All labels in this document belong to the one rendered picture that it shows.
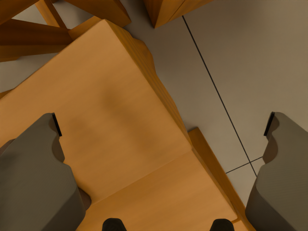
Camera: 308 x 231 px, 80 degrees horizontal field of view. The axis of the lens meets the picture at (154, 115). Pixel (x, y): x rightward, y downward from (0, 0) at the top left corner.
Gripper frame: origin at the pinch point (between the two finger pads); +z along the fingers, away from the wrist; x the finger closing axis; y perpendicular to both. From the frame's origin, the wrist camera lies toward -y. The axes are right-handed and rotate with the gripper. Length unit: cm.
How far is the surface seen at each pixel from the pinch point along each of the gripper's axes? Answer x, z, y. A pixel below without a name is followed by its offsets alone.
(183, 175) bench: 2.8, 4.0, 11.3
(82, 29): -30, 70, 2
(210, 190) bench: 6.2, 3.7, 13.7
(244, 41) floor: 46, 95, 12
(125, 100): -3.0, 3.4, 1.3
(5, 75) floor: -84, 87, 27
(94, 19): -25, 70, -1
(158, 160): -0.2, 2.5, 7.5
